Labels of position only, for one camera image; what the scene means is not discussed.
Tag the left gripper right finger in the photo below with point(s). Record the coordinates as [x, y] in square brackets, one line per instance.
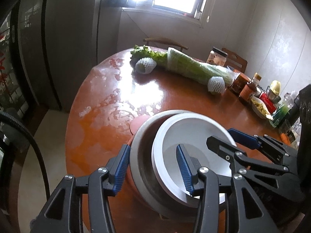
[200, 182]

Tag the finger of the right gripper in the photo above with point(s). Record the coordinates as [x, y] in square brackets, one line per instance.
[238, 158]
[271, 148]

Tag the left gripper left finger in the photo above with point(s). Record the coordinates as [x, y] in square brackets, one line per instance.
[103, 183]

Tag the large steel bowl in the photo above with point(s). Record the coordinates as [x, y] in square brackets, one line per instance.
[143, 174]

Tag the red patterned white bowl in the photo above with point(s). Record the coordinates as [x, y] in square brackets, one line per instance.
[191, 130]

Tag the green packet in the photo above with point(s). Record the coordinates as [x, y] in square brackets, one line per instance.
[279, 114]

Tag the tray of yellow snacks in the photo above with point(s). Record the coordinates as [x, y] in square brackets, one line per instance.
[260, 108]

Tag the red packet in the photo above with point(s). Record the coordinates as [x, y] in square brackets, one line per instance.
[268, 103]

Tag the yellow-lid container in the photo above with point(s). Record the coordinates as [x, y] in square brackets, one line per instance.
[273, 91]

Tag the orange-label sauce bottle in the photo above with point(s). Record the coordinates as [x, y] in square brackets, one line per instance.
[249, 89]

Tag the right foam-netted fruit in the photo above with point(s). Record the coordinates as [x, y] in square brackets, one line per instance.
[216, 85]

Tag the foam-netted fruit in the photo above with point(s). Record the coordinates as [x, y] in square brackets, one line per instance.
[216, 85]
[145, 65]

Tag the wooden chair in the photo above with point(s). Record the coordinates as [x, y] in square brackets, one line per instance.
[165, 41]
[235, 61]

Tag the clear jar black lid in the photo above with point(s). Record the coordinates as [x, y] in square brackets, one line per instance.
[217, 57]

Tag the wrapped celery bundle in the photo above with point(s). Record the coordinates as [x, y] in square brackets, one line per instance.
[177, 62]

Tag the left foam-netted fruit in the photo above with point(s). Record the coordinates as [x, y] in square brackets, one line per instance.
[145, 65]

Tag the grey refrigerator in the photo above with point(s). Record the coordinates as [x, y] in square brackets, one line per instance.
[55, 43]

